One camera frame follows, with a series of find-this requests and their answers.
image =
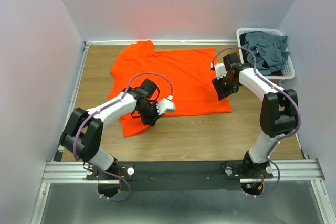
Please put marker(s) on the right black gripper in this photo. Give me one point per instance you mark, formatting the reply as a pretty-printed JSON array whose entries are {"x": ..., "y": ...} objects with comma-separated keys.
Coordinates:
[{"x": 220, "y": 92}]

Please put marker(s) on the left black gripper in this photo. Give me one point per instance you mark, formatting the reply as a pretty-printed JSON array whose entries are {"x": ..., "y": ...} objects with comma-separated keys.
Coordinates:
[{"x": 151, "y": 120}]

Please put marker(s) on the orange t shirt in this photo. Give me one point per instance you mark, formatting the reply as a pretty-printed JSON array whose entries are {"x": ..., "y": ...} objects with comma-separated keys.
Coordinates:
[{"x": 183, "y": 73}]

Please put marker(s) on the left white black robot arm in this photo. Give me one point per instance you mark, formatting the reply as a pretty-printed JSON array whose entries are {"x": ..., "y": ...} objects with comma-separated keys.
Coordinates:
[{"x": 83, "y": 131}]

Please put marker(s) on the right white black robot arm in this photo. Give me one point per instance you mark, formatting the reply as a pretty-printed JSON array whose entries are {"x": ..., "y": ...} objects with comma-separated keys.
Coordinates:
[{"x": 279, "y": 116}]

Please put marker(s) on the grey blue t shirt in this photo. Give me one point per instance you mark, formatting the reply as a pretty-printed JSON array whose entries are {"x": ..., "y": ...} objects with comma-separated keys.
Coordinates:
[{"x": 270, "y": 51}]

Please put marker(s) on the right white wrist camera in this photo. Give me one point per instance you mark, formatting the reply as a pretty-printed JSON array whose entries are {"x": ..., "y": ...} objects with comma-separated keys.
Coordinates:
[{"x": 220, "y": 71}]

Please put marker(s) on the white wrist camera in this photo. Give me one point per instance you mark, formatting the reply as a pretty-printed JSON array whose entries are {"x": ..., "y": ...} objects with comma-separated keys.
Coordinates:
[
  {"x": 220, "y": 71},
  {"x": 165, "y": 106}
]

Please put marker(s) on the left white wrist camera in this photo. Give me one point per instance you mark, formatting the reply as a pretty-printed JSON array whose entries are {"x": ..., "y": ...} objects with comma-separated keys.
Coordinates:
[{"x": 165, "y": 106}]

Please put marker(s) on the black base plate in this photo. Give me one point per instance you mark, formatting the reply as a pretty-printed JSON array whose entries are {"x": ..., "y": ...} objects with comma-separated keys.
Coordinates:
[{"x": 179, "y": 176}]

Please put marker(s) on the aluminium frame rail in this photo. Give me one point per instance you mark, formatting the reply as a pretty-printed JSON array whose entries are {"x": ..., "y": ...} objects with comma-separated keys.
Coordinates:
[{"x": 295, "y": 194}]

